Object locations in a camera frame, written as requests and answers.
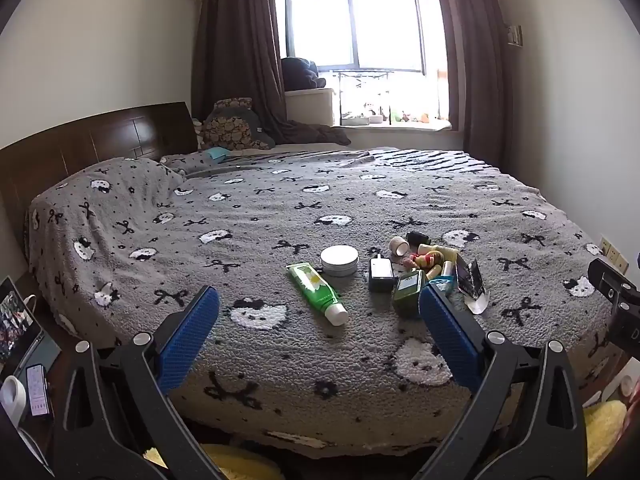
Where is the tablet with screen on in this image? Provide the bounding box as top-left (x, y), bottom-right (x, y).
top-left (0, 275), bottom-right (44, 377)

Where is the white mug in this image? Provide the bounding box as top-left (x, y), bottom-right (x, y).
top-left (0, 375), bottom-right (27, 429)

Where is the smartphone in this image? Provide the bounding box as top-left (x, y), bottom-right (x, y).
top-left (24, 363), bottom-right (51, 417)

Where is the dark blue bundle on box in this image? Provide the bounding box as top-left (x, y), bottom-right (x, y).
top-left (280, 56), bottom-right (327, 92)

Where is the black charger with white cable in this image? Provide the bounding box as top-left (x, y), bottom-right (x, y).
top-left (368, 254), bottom-right (396, 293)

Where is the red yellow toy figure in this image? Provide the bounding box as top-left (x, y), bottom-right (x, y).
top-left (404, 250), bottom-right (444, 274)

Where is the wall socket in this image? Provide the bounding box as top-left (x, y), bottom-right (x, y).
top-left (599, 235), bottom-right (630, 274)

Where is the yellow fleece clothing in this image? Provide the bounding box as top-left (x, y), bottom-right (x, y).
top-left (142, 399), bottom-right (629, 480)

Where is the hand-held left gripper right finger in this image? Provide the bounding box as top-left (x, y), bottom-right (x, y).
top-left (415, 284), bottom-right (588, 480)

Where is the dark wooden headboard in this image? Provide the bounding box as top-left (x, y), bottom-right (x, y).
top-left (0, 102), bottom-right (199, 261)

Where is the brown curtain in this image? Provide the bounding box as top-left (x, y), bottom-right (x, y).
top-left (429, 0), bottom-right (517, 162)
top-left (192, 0), bottom-right (352, 147)

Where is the metal drying rack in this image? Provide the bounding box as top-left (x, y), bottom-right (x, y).
top-left (337, 70), bottom-right (394, 124)

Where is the grey printed blanket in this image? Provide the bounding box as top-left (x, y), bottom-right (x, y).
top-left (25, 147), bottom-right (626, 461)

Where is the round metal tin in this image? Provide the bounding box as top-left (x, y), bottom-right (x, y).
top-left (320, 245), bottom-right (360, 277)

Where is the brown patterned pillow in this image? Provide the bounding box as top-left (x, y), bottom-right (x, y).
top-left (199, 97), bottom-right (277, 152)

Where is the green white tube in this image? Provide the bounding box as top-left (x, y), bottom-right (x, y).
top-left (287, 262), bottom-right (350, 325)

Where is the window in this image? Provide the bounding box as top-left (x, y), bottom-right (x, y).
top-left (274, 0), bottom-right (449, 129)

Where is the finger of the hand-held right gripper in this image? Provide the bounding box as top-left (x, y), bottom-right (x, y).
top-left (587, 257), bottom-right (640, 312)

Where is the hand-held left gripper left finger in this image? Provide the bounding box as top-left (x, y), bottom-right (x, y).
top-left (52, 285), bottom-right (226, 480)

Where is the dark green box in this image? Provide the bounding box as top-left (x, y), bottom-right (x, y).
top-left (391, 269), bottom-right (427, 317)

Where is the black foil packet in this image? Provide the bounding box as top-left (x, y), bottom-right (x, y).
top-left (455, 257), bottom-right (489, 316)

